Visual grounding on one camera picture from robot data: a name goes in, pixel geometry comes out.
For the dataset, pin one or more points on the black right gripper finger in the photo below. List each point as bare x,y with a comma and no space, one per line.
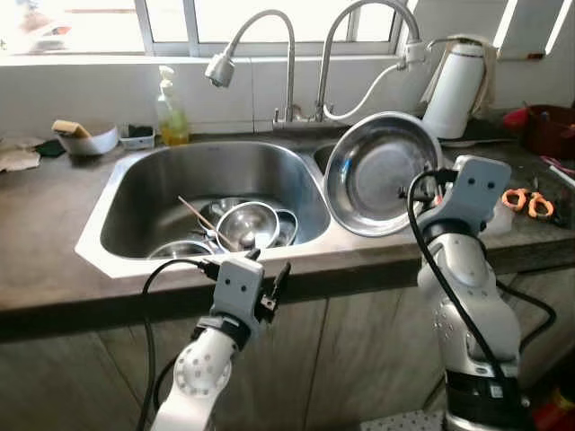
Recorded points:
409,191

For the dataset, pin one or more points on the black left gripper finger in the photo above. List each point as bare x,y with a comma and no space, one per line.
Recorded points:
282,278
252,255

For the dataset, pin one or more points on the deep steel plate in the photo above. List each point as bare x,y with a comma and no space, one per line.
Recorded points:
377,171

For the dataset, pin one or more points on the wooden chopstick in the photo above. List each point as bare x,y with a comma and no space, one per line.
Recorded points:
202,218

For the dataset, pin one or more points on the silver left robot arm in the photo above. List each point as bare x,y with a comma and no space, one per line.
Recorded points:
198,373

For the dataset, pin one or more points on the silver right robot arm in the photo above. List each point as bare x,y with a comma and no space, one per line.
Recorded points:
467,296

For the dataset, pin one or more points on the large steel bowl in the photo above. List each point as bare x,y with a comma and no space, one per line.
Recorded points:
247,224

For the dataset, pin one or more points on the small steel bowl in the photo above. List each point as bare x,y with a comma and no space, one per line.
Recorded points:
180,250

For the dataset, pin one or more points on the white thermos jug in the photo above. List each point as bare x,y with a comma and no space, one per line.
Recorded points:
454,90

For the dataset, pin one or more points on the red plastic bowl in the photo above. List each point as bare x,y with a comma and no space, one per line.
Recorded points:
514,118

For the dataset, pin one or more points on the dark red container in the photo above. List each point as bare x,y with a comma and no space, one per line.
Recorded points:
548,130

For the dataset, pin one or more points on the beige hanging towel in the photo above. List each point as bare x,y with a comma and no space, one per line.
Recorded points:
490,76

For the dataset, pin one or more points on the yellow dish soap bottle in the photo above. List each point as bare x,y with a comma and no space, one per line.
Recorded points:
172,121

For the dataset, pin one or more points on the small white tray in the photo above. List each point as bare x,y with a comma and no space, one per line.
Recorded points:
137,137

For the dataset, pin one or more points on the white floor mat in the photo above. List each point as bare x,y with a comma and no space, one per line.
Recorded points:
404,422

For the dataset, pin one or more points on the white ceramic bowl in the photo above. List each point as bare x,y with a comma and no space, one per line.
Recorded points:
90,141

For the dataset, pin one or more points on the yellow sponge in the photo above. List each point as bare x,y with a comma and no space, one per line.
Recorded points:
70,128

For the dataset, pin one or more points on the green scouring pad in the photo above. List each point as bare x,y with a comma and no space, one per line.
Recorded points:
49,148

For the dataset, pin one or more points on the beige cloth rag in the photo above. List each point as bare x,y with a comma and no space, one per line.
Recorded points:
16,157

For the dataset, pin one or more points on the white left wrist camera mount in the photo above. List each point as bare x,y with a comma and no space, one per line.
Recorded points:
238,289

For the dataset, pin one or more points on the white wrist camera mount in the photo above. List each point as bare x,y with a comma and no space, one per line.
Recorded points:
238,289
476,193

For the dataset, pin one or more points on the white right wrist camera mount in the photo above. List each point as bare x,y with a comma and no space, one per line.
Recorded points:
476,193

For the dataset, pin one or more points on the white window frame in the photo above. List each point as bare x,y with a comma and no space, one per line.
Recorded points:
108,59

